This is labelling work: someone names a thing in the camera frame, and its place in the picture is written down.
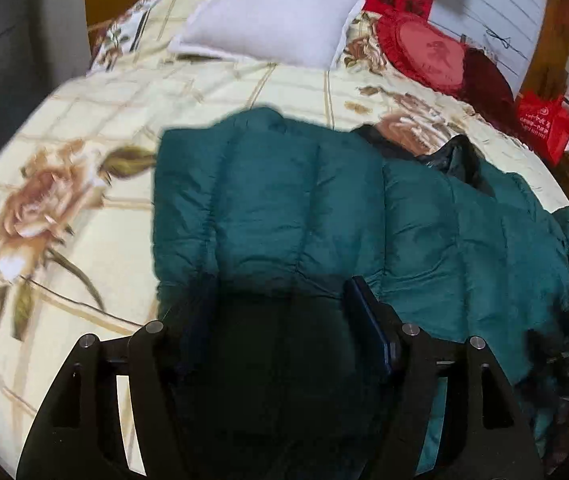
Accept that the dark green puffer jacket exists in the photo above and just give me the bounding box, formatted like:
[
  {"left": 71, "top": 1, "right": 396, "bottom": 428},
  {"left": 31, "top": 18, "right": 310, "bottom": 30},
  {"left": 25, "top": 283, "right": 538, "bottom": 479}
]
[{"left": 152, "top": 105, "right": 569, "bottom": 480}]

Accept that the cream floral plaid bedspread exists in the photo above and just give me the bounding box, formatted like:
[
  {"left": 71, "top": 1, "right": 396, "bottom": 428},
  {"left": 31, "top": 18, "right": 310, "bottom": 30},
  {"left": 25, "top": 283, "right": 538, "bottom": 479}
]
[{"left": 0, "top": 0, "right": 569, "bottom": 474}]

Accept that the red gift bag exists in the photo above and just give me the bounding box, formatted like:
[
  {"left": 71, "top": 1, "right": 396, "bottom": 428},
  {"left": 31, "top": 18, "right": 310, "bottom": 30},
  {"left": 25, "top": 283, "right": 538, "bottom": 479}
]
[{"left": 516, "top": 91, "right": 569, "bottom": 167}]

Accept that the dark red velvet cushion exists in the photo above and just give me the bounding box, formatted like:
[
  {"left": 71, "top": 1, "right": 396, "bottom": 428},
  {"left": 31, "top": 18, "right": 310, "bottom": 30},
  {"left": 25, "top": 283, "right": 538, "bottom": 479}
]
[{"left": 462, "top": 47, "right": 522, "bottom": 136}]

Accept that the red heart-shaped cushion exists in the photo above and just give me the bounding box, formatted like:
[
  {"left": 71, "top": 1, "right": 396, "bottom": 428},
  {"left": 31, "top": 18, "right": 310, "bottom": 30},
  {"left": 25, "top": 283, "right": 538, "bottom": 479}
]
[{"left": 374, "top": 12, "right": 467, "bottom": 96}]

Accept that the white square pillow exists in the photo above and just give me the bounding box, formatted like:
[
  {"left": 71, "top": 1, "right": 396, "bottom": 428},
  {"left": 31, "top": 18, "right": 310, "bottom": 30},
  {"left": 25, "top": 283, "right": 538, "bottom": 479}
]
[{"left": 168, "top": 0, "right": 365, "bottom": 70}]

